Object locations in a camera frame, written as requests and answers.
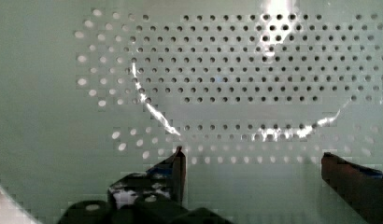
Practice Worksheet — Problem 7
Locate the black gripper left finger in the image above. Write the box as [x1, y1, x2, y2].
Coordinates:
[107, 146, 186, 209]

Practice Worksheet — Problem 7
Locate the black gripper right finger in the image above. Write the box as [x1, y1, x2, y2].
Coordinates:
[321, 152, 383, 224]

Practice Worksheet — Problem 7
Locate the green plastic strainer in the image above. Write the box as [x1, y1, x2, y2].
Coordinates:
[0, 0, 383, 224]

